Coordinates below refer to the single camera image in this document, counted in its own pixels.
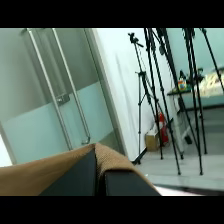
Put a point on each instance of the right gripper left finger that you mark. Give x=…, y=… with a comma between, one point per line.
x=78, y=180

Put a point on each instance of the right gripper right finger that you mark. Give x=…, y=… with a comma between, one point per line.
x=128, y=185

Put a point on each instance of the cardboard box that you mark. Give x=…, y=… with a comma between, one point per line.
x=152, y=141

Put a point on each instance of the red fire extinguisher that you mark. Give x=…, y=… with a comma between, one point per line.
x=163, y=128

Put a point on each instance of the black tripod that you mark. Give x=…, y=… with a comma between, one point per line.
x=139, y=100
x=195, y=96
x=212, y=56
x=162, y=96

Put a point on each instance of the side table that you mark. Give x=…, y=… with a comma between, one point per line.
x=206, y=96

